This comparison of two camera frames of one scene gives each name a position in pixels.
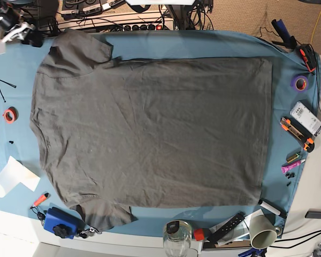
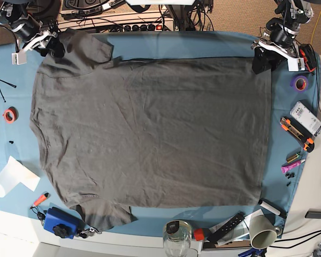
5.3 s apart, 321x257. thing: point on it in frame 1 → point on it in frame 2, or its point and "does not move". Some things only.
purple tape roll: x=300 y=83 does not move
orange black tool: x=308 y=54 does not move
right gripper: x=35 y=38 → x=55 y=47
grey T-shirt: x=111 y=134 does not move
